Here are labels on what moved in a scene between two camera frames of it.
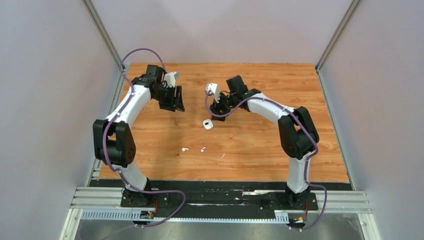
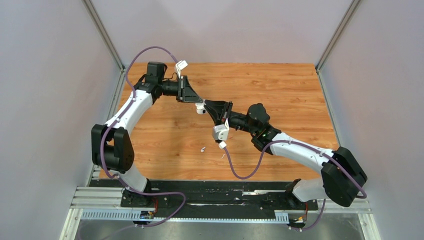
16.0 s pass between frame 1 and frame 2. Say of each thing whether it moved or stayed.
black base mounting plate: stayed
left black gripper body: moved
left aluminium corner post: stayed
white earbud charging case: moved
